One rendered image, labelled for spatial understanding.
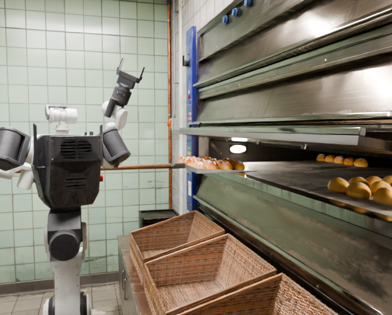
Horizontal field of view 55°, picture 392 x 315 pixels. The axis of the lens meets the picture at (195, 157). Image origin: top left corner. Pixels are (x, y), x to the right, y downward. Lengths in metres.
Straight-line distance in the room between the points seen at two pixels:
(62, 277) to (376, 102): 1.40
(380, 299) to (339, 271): 0.18
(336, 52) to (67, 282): 1.40
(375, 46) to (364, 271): 0.64
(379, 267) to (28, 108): 2.94
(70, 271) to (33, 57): 2.17
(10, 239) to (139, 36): 2.09
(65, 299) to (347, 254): 1.17
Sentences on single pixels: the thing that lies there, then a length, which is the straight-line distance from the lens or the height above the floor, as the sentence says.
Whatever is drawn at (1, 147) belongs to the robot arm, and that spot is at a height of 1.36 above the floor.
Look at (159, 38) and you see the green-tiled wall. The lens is 3.59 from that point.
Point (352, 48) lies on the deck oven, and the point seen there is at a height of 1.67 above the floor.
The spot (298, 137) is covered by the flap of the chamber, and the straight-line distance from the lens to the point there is 1.18.
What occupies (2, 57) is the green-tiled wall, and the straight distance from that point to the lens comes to 3.54.
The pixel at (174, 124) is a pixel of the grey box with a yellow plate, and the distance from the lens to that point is 3.17.
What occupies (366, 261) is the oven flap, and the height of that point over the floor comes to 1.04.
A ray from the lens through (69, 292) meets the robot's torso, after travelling 1.81.
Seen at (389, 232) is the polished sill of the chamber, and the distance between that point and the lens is 1.13.
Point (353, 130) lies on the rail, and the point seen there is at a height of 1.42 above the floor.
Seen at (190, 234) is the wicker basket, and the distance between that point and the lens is 2.66.
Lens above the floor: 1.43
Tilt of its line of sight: 5 degrees down
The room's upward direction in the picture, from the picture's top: straight up
